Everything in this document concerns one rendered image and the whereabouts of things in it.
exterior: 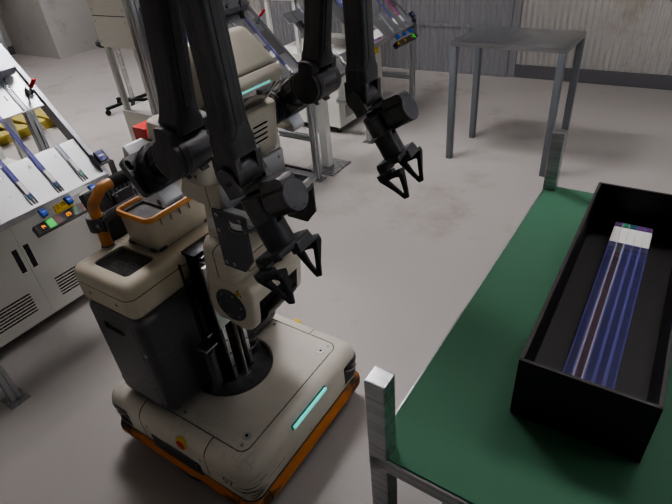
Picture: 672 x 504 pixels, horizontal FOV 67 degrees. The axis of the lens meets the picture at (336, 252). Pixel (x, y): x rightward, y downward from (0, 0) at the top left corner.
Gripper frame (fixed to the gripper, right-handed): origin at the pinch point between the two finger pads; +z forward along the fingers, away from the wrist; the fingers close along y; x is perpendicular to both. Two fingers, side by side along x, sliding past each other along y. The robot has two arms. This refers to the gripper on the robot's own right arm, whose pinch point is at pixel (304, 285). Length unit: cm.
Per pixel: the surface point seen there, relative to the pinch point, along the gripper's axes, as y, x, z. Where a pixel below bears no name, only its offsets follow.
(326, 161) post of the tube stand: 229, 158, 12
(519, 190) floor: 243, 42, 76
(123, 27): 140, 173, -109
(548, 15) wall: 471, 41, -1
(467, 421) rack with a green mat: -12.3, -29.3, 21.2
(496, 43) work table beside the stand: 268, 31, -10
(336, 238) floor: 151, 116, 44
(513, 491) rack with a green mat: -20.1, -36.7, 25.4
